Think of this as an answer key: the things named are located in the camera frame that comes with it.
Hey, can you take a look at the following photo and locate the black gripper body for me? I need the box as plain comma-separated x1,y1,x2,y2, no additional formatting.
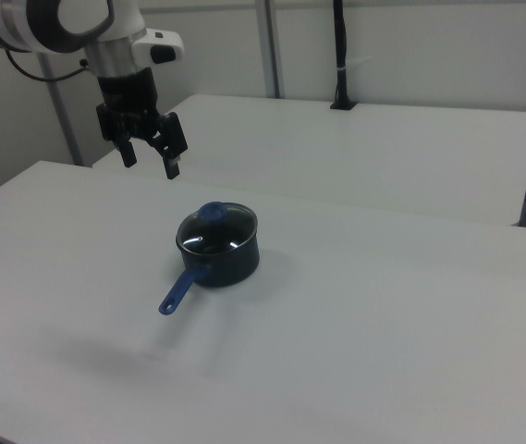
94,67,171,150

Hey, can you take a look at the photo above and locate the glass lid with blue knob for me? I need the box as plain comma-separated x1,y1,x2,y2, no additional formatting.
176,200,258,254

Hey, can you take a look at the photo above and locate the dark saucepan with blue handle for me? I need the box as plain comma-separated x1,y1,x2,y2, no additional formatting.
158,201,261,316

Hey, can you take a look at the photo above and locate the black pole with white tie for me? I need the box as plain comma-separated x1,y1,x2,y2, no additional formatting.
329,0,359,111

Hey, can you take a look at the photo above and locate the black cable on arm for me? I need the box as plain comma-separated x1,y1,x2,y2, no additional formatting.
5,47,91,84

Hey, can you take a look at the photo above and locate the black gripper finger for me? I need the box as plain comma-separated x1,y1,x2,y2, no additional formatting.
95,103,140,168
148,112,190,181

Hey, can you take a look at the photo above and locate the grey partition post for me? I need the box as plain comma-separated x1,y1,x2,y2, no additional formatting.
254,0,287,99

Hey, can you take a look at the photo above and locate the white side table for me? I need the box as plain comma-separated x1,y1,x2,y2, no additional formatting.
92,93,526,228

